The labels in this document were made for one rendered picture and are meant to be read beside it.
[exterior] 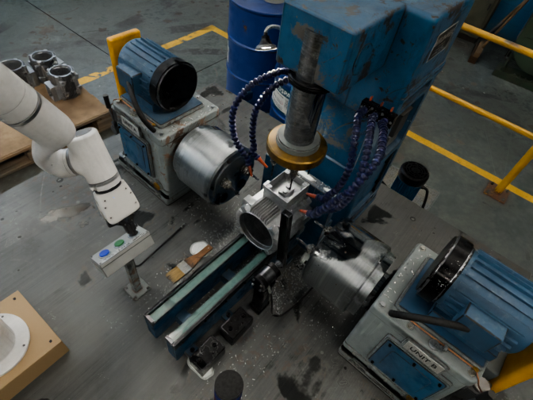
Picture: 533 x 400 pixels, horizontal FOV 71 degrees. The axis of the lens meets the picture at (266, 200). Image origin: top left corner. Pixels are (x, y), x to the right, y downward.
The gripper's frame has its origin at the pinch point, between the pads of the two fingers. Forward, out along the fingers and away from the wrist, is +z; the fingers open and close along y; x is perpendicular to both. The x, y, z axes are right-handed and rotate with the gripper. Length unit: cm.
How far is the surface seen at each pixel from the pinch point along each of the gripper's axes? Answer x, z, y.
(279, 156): -33, -12, 36
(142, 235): -3.4, 2.5, 1.2
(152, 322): -12.8, 23.7, -11.0
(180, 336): -21.1, 27.6, -8.1
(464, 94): 28, 107, 377
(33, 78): 244, -19, 60
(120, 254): -3.5, 3.5, -6.9
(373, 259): -58, 19, 39
